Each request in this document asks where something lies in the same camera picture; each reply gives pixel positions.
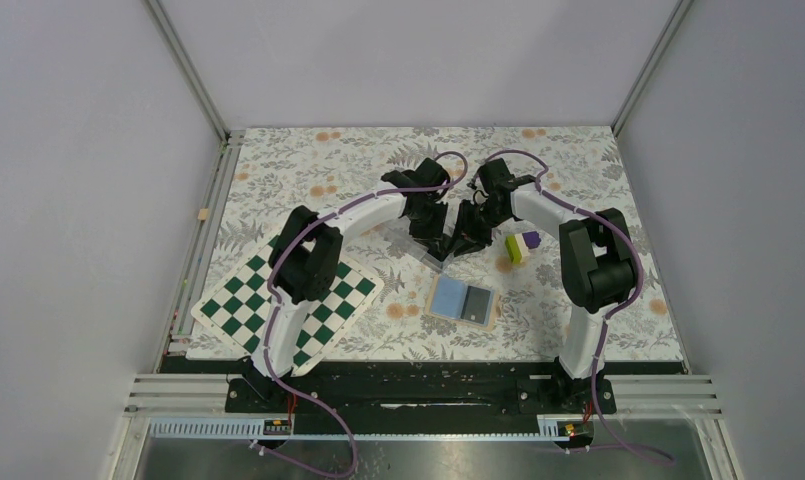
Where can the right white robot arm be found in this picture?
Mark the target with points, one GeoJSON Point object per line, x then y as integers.
{"type": "Point", "coordinates": [601, 272]}

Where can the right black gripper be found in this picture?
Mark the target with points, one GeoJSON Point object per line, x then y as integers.
{"type": "Point", "coordinates": [467, 238]}

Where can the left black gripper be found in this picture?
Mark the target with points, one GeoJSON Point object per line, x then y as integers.
{"type": "Point", "coordinates": [431, 237]}

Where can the single black credit card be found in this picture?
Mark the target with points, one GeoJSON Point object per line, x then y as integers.
{"type": "Point", "coordinates": [477, 305]}

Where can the green purple toy brick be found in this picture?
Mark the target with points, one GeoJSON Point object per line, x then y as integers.
{"type": "Point", "coordinates": [519, 246]}

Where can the green white chessboard mat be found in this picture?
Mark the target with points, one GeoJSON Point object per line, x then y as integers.
{"type": "Point", "coordinates": [237, 308]}

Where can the clear acrylic card box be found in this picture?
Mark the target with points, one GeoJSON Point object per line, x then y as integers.
{"type": "Point", "coordinates": [402, 245]}

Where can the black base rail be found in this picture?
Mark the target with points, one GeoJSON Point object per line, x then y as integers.
{"type": "Point", "coordinates": [389, 400]}

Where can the tan card holder wallet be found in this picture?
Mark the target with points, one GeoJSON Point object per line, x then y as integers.
{"type": "Point", "coordinates": [445, 299]}

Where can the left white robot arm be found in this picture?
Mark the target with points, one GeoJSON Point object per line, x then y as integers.
{"type": "Point", "coordinates": [306, 254]}

